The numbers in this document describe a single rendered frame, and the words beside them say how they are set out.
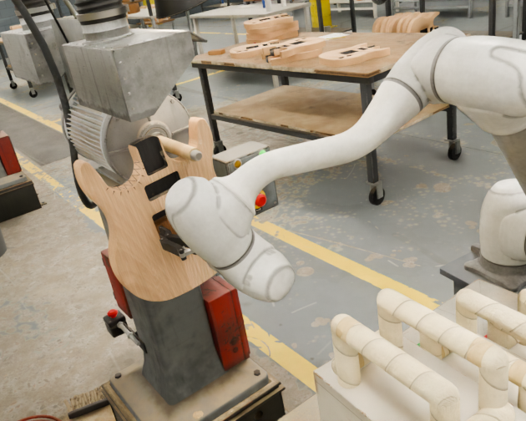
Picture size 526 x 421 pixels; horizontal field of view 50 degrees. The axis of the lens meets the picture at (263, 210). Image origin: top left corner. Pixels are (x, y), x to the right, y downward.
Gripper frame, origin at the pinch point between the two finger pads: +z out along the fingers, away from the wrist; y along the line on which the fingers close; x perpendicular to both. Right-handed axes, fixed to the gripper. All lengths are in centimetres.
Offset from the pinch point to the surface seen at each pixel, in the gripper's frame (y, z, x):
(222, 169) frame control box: 26.4, 20.3, -1.8
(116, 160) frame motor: -2.1, 19.4, 14.3
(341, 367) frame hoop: -10, -69, 4
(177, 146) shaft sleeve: 8.0, 3.0, 16.6
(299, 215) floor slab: 143, 160, -119
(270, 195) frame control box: 38.1, 17.4, -15.6
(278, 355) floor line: 46, 59, -112
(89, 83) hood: -4.9, 7.8, 36.4
